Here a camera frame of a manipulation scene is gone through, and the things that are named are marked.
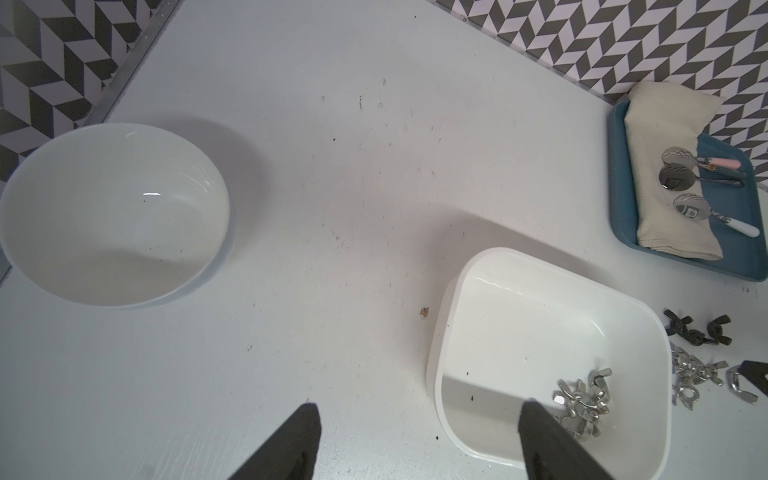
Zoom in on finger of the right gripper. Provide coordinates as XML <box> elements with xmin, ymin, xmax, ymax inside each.
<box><xmin>738</xmin><ymin>360</ymin><xmax>768</xmax><ymax>396</ymax></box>

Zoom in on dark handled spoon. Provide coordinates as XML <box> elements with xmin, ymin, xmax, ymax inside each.
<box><xmin>658</xmin><ymin>164</ymin><xmax>745</xmax><ymax>191</ymax></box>

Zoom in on white round bowl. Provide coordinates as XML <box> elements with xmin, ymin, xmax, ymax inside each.
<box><xmin>1</xmin><ymin>123</ymin><xmax>231</xmax><ymax>308</ymax></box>

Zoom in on black wing nut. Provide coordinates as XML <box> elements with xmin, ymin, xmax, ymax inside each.
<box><xmin>663</xmin><ymin>309</ymin><xmax>709</xmax><ymax>346</ymax></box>
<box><xmin>707</xmin><ymin>315</ymin><xmax>732</xmax><ymax>346</ymax></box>

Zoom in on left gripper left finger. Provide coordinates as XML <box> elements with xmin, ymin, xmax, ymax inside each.
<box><xmin>230</xmin><ymin>403</ymin><xmax>322</xmax><ymax>480</ymax></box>

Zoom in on removed silver wing nuts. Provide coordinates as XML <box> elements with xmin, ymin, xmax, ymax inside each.
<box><xmin>670</xmin><ymin>343</ymin><xmax>758</xmax><ymax>411</ymax></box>

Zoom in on beige cloth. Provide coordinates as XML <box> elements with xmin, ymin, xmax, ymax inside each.
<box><xmin>624</xmin><ymin>81</ymin><xmax>723</xmax><ymax>261</ymax></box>

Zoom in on teal tray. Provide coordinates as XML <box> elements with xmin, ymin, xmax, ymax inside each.
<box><xmin>607</xmin><ymin>99</ymin><xmax>767</xmax><ymax>282</ymax></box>

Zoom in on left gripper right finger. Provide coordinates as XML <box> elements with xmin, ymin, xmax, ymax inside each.
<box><xmin>518</xmin><ymin>400</ymin><xmax>612</xmax><ymax>480</ymax></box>

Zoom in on pink handled spoon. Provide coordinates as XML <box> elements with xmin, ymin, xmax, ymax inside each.
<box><xmin>661</xmin><ymin>147</ymin><xmax>741</xmax><ymax>170</ymax></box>

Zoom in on silver wing nut pile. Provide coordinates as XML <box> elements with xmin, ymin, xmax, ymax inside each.
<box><xmin>552</xmin><ymin>368</ymin><xmax>613</xmax><ymax>442</ymax></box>

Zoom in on white storage box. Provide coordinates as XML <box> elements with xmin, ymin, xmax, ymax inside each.
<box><xmin>426</xmin><ymin>248</ymin><xmax>672</xmax><ymax>479</ymax></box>

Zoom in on white handled spoon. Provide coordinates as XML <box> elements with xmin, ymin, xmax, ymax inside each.
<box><xmin>673</xmin><ymin>194</ymin><xmax>761</xmax><ymax>238</ymax></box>

